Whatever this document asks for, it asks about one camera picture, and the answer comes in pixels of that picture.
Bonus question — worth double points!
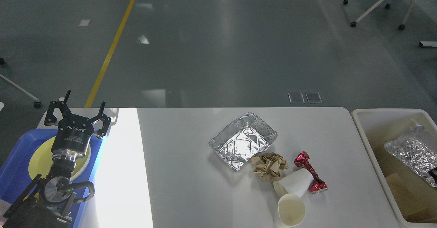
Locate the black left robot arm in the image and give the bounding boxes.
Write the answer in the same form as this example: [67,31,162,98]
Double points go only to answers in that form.
[3,90,111,228]

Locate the lying white paper cup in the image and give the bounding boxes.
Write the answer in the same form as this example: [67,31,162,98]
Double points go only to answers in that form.
[273,168,313,197]

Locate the white bar on floor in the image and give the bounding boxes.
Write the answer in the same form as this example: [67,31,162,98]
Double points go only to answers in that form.
[419,41,437,48]

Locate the right floor socket cover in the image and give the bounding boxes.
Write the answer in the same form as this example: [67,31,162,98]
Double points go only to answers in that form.
[305,92,323,104]

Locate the square aluminium foil tray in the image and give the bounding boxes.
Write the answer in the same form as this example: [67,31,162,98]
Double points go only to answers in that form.
[209,112,278,172]

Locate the blue plastic tray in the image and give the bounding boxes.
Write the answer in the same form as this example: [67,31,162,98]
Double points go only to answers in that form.
[0,129,107,228]

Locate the red crumpled wrapper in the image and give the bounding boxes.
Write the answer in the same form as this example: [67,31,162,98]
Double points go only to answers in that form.
[294,151,328,194]

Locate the white plastic waste bin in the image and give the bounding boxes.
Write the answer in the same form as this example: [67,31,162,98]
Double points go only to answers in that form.
[351,109,436,228]

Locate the crumpled brown paper ball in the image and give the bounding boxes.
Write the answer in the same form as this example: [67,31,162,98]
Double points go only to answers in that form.
[250,152,289,182]

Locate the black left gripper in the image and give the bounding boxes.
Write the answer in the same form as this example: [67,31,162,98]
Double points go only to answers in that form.
[44,90,112,161]

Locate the floor socket cover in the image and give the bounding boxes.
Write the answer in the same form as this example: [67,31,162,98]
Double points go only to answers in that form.
[288,92,306,104]
[305,92,323,104]

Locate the white office chair left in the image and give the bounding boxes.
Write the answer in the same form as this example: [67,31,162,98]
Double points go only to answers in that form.
[0,74,42,109]

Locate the yellow translucent plate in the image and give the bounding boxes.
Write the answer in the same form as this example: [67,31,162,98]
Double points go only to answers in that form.
[28,136,91,181]

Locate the left floor socket cover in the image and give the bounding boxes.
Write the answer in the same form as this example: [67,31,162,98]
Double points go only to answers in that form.
[288,92,306,104]

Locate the upright white paper cup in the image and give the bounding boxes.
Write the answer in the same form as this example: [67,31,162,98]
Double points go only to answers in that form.
[273,194,306,228]

